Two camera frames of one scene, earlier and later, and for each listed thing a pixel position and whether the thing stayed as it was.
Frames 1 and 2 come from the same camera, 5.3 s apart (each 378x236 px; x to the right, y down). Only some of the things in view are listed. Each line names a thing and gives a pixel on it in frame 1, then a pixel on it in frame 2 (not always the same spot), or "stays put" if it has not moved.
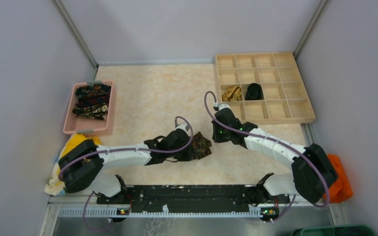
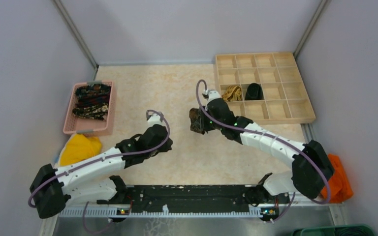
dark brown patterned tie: [200, 146] → [196, 117]
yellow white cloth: [55, 187] stays put
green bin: [346, 230] stays put
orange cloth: [341, 190] stays put
